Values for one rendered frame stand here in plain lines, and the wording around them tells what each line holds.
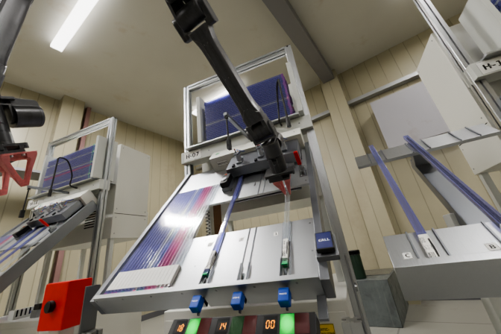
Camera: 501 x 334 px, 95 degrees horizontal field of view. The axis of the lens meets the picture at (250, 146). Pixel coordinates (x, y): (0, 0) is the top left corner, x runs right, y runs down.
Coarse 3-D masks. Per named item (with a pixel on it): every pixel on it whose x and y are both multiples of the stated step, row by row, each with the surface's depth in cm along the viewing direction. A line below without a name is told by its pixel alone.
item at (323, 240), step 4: (328, 232) 54; (316, 236) 54; (320, 236) 54; (324, 236) 54; (328, 236) 53; (316, 240) 53; (320, 240) 53; (324, 240) 53; (328, 240) 52; (320, 244) 52; (324, 244) 52; (328, 244) 51; (332, 244) 51
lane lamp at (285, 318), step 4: (280, 316) 47; (284, 316) 46; (288, 316) 46; (292, 316) 46; (280, 320) 46; (284, 320) 46; (288, 320) 46; (292, 320) 45; (280, 324) 45; (284, 324) 45; (288, 324) 45; (292, 324) 45; (280, 328) 45; (284, 328) 45; (288, 328) 44; (292, 328) 44; (280, 332) 44; (284, 332) 44; (288, 332) 44; (292, 332) 43
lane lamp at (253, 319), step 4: (248, 316) 49; (252, 316) 49; (256, 316) 49; (248, 320) 48; (252, 320) 48; (256, 320) 48; (244, 324) 48; (248, 324) 48; (252, 324) 47; (244, 328) 47; (248, 328) 47; (252, 328) 47; (244, 332) 47; (248, 332) 46; (252, 332) 46
